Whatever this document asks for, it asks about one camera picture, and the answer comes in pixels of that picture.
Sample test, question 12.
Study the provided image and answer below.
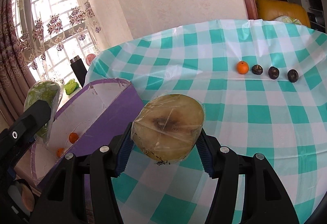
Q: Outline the floral lace curtain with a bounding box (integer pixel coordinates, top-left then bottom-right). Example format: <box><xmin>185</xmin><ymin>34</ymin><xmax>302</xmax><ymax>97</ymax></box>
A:
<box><xmin>10</xmin><ymin>0</ymin><xmax>133</xmax><ymax>81</ymax></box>

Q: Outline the green plastic object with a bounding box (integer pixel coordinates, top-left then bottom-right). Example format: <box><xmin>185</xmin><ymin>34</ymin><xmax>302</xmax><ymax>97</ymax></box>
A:
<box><xmin>64</xmin><ymin>79</ymin><xmax>78</xmax><ymax>95</ymax></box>

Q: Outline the purple cardboard box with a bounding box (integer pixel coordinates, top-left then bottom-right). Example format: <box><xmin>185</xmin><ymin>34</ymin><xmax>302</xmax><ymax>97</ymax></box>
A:
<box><xmin>30</xmin><ymin>78</ymin><xmax>145</xmax><ymax>187</ymax></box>

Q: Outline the clear plastic bag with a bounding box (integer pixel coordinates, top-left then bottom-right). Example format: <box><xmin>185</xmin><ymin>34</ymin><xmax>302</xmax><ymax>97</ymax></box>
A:
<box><xmin>274</xmin><ymin>16</ymin><xmax>302</xmax><ymax>25</ymax></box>

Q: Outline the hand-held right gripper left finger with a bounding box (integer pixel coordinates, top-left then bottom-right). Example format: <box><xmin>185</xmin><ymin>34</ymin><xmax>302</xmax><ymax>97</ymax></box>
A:
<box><xmin>31</xmin><ymin>122</ymin><xmax>133</xmax><ymax>224</ymax></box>

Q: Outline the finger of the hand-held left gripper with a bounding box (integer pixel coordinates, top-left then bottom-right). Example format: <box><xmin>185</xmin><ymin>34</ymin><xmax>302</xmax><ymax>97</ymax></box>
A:
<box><xmin>19</xmin><ymin>100</ymin><xmax>52</xmax><ymax>134</ymax></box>

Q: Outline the small orange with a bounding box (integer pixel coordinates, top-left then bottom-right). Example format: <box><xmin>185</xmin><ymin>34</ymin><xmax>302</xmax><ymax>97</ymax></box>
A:
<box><xmin>236</xmin><ymin>60</ymin><xmax>249</xmax><ymax>75</ymax></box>

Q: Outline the pear half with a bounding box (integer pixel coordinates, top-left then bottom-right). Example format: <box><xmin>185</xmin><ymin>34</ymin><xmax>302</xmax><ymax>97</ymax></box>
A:
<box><xmin>131</xmin><ymin>94</ymin><xmax>205</xmax><ymax>166</ymax></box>

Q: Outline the black bottle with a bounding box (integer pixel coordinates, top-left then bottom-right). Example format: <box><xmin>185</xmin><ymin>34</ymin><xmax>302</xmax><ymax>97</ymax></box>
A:
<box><xmin>70</xmin><ymin>58</ymin><xmax>86</xmax><ymax>88</ymax></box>

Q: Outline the green white checked tablecloth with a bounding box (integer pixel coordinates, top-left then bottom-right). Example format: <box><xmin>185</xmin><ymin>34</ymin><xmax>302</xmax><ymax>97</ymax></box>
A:
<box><xmin>83</xmin><ymin>19</ymin><xmax>327</xmax><ymax>224</ymax></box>

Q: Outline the patterned brown drape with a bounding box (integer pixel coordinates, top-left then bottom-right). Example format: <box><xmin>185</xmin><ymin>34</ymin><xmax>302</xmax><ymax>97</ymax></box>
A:
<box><xmin>0</xmin><ymin>0</ymin><xmax>39</xmax><ymax>122</ymax></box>

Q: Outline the green fruit wedge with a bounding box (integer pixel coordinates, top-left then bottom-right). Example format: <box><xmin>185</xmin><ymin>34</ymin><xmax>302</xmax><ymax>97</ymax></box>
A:
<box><xmin>24</xmin><ymin>80</ymin><xmax>63</xmax><ymax>149</ymax></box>

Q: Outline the dark shelf unit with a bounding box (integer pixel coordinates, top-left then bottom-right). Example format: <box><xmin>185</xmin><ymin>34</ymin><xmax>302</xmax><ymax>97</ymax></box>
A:
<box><xmin>304</xmin><ymin>0</ymin><xmax>327</xmax><ymax>33</ymax></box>

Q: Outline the yellow chair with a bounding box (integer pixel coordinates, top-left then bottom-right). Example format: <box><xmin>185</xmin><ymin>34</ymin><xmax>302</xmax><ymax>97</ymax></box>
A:
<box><xmin>255</xmin><ymin>0</ymin><xmax>311</xmax><ymax>28</ymax></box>

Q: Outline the person's left hand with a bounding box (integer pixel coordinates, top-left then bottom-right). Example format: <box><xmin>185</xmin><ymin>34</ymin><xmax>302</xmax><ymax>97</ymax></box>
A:
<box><xmin>15</xmin><ymin>180</ymin><xmax>35</xmax><ymax>210</ymax></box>

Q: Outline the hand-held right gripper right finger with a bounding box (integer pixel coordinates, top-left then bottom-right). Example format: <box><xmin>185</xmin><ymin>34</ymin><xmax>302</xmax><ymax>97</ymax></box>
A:
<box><xmin>195</xmin><ymin>131</ymin><xmax>299</xmax><ymax>224</ymax></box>

